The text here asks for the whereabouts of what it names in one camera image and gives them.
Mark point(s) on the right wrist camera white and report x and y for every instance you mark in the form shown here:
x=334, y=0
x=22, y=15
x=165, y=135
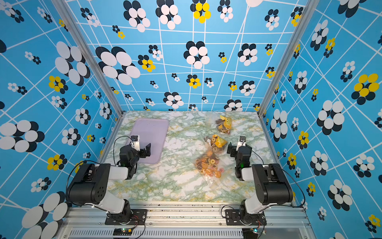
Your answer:
x=242, y=139

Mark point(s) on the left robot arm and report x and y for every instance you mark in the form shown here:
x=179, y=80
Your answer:
x=89, y=187

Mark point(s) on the ziploc bag of cookies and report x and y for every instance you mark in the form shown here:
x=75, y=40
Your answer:
x=211, y=168
x=220, y=123
x=216, y=143

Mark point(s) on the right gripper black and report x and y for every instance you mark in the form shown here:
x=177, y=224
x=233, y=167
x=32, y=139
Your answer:
x=235, y=149

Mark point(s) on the lilac plastic tray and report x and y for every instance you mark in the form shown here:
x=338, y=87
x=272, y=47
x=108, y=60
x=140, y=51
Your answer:
x=153, y=131

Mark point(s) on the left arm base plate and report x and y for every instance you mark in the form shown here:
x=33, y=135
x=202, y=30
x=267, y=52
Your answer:
x=133, y=218

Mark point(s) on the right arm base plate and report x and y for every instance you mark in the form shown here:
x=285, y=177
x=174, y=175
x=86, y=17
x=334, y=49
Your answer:
x=235, y=217

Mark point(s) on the left controller board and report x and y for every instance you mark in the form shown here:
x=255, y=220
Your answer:
x=119, y=232

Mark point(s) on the right controller board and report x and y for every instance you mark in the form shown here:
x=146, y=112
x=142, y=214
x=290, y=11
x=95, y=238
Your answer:
x=251, y=233

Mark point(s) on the controller board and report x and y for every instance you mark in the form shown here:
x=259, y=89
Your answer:
x=119, y=232
x=251, y=233

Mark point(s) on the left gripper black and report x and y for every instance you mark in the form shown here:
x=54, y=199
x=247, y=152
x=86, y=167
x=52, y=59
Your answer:
x=143, y=150

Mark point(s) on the aluminium front rail frame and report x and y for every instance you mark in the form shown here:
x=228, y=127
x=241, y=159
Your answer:
x=186, y=220

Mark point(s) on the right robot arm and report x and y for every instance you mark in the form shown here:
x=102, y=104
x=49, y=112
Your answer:
x=271, y=185

